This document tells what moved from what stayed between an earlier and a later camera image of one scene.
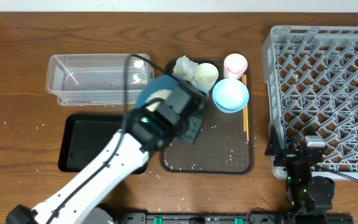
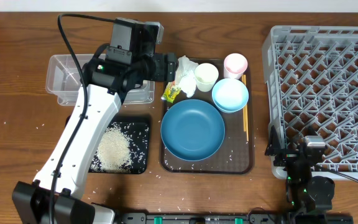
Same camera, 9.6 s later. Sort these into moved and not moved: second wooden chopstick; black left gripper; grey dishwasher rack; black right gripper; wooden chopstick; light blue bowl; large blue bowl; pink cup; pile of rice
Moved: pile of rice; black left gripper; large blue bowl
Not moved: black right gripper; second wooden chopstick; wooden chopstick; light blue bowl; pink cup; grey dishwasher rack
